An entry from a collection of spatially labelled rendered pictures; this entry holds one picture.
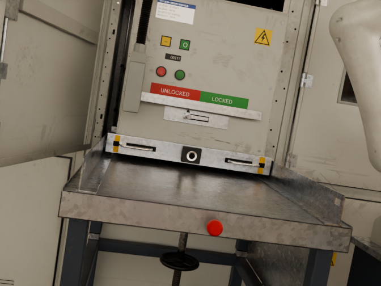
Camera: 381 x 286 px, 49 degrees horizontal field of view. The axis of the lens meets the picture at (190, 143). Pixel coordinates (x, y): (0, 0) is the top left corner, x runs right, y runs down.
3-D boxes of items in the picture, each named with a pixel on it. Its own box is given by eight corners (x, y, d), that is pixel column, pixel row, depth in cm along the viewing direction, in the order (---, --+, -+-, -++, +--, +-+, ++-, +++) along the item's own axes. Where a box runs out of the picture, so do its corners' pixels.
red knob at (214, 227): (222, 238, 82) (225, 223, 82) (206, 236, 81) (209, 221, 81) (218, 231, 86) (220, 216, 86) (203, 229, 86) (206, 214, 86)
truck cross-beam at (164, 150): (269, 175, 137) (272, 158, 137) (105, 151, 130) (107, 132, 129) (264, 172, 142) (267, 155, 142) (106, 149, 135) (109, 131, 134)
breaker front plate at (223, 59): (263, 160, 137) (290, 15, 132) (115, 138, 130) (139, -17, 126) (262, 160, 138) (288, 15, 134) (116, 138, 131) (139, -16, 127)
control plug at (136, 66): (138, 113, 120) (147, 53, 118) (121, 110, 119) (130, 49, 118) (138, 112, 128) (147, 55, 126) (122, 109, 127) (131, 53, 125)
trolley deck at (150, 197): (348, 253, 90) (353, 226, 90) (57, 217, 82) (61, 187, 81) (259, 186, 157) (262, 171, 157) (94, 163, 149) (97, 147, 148)
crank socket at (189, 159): (199, 164, 131) (202, 149, 131) (181, 162, 130) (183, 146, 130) (198, 163, 134) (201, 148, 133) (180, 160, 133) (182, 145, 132)
